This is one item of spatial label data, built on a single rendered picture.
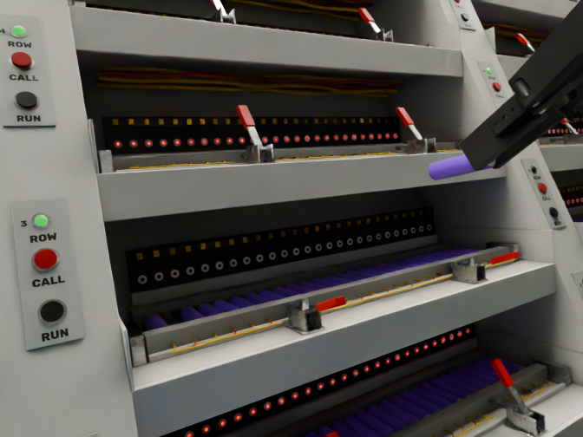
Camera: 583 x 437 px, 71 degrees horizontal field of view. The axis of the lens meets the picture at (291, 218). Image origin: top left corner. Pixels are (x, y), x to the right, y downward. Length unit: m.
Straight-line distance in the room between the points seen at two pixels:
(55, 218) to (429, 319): 0.41
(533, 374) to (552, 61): 0.52
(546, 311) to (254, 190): 0.51
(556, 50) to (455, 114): 0.51
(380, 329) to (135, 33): 0.43
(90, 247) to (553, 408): 0.61
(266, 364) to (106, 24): 0.39
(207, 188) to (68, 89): 0.16
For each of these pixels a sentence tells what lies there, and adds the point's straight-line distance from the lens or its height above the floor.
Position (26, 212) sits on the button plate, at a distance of 0.41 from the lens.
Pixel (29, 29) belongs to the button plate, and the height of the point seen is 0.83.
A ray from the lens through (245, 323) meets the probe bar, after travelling 0.46.
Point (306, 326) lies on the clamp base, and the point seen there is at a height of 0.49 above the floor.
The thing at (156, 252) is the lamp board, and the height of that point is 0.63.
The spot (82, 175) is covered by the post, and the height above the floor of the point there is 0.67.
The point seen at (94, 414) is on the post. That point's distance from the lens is 0.38.
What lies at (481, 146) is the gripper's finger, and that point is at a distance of 0.39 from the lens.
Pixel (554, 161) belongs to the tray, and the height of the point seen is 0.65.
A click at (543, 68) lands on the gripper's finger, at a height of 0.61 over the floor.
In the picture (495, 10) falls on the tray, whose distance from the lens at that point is 1.22.
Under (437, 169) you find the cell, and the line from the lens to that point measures 0.43.
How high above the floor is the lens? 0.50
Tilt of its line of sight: 14 degrees up
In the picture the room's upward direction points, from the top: 16 degrees counter-clockwise
